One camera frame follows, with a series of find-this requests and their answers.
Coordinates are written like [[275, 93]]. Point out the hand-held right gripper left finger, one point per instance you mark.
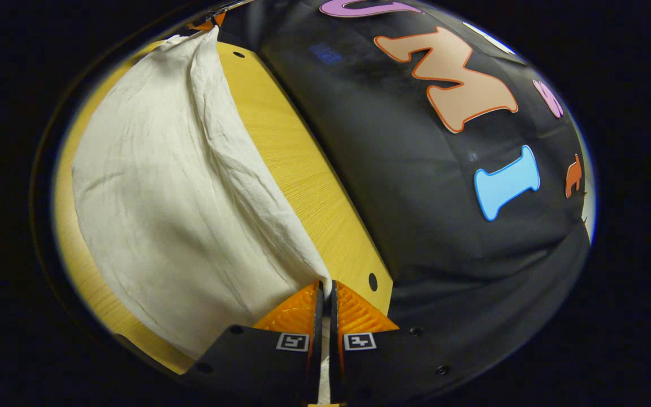
[[246, 362]]

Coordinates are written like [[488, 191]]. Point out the black backdrop cloth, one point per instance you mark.
[[416, 237]]

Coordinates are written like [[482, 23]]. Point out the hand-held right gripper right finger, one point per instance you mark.
[[393, 362]]

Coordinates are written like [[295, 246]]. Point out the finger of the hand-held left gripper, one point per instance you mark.
[[207, 22]]

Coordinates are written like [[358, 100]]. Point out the white jeans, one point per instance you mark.
[[178, 198]]

